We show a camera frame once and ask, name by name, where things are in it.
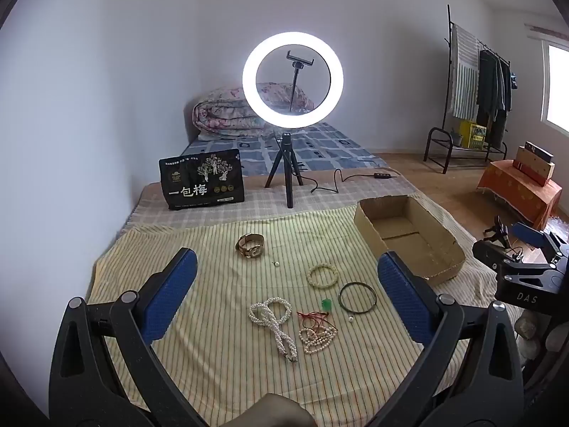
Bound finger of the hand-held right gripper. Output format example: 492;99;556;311
510;221;569;259
472;240;556;276

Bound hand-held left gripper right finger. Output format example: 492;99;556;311
338;251;525;427

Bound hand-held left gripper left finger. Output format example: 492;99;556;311
48;247;209;427

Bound dark thin bangle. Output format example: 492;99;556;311
338;282;378;313

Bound cardboard box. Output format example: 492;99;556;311
354;195;467;284

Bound brown strap watch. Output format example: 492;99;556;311
235;233;266;259

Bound red cord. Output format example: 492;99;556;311
296;311;333;330

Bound pale bead bracelet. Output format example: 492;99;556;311
307;264;339;288

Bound thick white pearl necklace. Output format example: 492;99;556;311
249;297;298;362

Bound small pearl necklace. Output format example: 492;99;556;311
298;325;339;357

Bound person's right hand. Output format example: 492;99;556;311
515;308;569;365

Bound small black stand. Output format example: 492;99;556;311
484;216;510;245

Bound orange cloth covered table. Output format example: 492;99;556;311
477;160;563;231

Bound yellow striped cloth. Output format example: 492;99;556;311
86;207;525;427

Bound tan box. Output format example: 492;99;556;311
515;146;556;186

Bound dark flat box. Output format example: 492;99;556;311
523;141;555;163

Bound yellow crate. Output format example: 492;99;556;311
459;120;487;149

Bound black snack bag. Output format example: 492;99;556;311
159;148;246;211

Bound window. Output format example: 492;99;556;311
541;44;569;133

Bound dark hanging clothes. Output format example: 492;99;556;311
477;49;513;147

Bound blue patterned bed sheet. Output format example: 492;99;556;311
180;121;378;176

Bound black tripod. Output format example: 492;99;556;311
265;132;304;209

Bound striped hanging towel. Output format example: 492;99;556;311
450;24;482;116

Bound folded floral quilt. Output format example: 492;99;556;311
192;82;315;141

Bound black clothes rack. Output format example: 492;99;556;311
424;4;516;174

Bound black phone holder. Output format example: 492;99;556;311
287;50;315;114

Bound black ring light cable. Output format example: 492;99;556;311
298;167;401;194

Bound white ring light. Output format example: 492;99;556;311
242;31;344;128

